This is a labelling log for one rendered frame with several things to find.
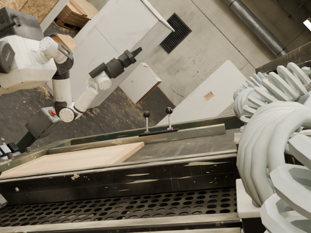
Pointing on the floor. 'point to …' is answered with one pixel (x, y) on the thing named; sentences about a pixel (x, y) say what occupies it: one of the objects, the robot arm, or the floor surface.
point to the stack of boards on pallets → (75, 17)
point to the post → (25, 142)
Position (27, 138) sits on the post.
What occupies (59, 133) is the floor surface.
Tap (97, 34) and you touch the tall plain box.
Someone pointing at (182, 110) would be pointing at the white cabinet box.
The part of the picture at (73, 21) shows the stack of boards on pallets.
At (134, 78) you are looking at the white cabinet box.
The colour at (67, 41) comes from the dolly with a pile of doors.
